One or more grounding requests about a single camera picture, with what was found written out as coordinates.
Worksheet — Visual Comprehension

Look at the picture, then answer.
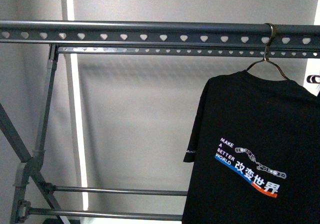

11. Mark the black hook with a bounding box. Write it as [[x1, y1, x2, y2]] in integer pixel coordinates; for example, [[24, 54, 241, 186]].
[[306, 75, 320, 84]]

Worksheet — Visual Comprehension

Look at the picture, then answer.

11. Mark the black printed t-shirt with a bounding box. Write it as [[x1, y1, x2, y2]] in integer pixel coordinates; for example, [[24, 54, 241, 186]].
[[182, 71, 320, 224]]

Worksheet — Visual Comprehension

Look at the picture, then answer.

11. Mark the metal wire hanger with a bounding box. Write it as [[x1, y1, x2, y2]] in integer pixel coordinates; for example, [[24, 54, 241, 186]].
[[246, 23, 289, 80]]

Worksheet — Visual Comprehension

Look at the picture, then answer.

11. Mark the grey metal clothes rack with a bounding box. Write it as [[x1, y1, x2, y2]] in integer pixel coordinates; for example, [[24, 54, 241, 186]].
[[0, 20, 320, 224]]

